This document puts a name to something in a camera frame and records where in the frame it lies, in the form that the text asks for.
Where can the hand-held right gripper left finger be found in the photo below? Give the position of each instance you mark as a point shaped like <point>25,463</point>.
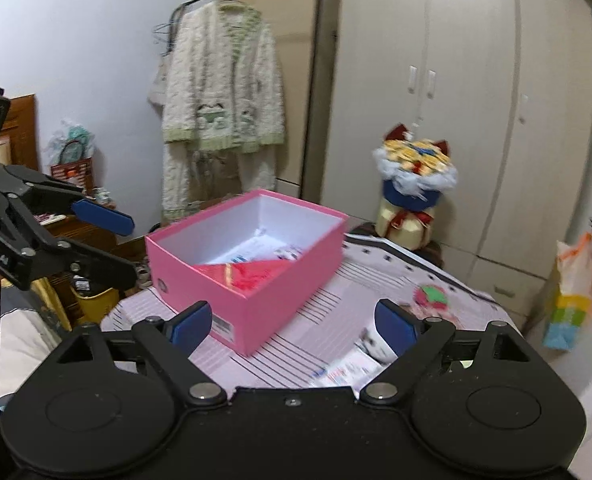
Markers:
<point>192,330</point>

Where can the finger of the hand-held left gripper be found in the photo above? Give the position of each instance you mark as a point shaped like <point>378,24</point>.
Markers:
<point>91,262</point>
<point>101,217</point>

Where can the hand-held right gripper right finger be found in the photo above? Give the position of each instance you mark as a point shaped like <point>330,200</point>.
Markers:
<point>395,327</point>

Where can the pink strawberry plush toy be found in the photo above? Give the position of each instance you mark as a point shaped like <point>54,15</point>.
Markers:
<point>430,299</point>

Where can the pink cardboard box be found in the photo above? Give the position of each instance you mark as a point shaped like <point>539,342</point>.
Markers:
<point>256,320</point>

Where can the red envelope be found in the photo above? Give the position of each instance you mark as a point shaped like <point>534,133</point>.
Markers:
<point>246,278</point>

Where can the white and black plush toy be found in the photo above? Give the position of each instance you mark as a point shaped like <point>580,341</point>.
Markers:
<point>373,345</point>

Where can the wooden nightstand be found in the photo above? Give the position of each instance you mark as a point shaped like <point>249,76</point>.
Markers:
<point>61,227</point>

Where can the yellow bin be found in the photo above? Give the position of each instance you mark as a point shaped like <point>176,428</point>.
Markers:
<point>96,306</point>

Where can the plastic-wrapped red basket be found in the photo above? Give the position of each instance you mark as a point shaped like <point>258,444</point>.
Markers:
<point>73,170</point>

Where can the white tissue packet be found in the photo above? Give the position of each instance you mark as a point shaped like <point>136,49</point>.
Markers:
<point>348,368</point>

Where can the wooden headboard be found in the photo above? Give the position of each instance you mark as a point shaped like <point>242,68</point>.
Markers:
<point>23,130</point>

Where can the striped white bedsheet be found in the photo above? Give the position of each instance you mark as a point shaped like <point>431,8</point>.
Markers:
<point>326,310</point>

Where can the white paper sheet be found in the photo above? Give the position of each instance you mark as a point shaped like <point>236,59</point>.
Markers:
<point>248,249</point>

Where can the white bed cover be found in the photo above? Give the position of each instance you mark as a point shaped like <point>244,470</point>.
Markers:
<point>21,350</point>

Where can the flower bouquet blue wrap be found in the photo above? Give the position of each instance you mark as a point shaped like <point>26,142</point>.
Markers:
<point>411,195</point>

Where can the white tote bag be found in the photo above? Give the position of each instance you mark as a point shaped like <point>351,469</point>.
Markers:
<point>157,91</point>

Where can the white fluffy robe green trim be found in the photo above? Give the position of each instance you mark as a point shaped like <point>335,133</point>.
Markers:
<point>216,85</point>

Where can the colourful striped gift bag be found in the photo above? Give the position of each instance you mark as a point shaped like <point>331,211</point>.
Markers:
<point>571,310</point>

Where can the grey wooden wardrobe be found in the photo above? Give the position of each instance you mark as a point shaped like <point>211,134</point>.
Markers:
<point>476,160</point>

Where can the beige wooden cabinet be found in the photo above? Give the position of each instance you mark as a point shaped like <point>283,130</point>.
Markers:
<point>296,110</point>

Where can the black clothes rack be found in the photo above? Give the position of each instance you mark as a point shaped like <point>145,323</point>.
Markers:
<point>318,25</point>

